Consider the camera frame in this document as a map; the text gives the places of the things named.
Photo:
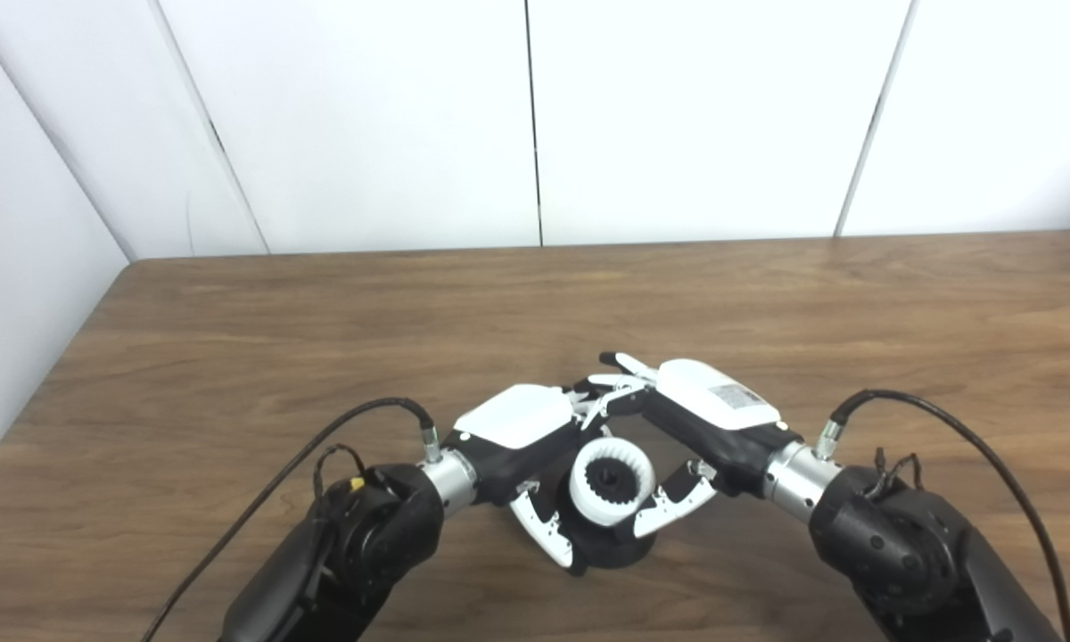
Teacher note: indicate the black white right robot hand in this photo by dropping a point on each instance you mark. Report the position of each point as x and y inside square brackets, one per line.
[722, 419]

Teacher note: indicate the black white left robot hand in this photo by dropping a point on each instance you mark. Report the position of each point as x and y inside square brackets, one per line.
[517, 419]

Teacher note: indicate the round black plastic part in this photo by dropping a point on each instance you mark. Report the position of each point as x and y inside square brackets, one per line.
[611, 551]

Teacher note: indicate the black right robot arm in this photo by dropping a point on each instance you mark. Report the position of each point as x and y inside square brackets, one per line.
[901, 553]

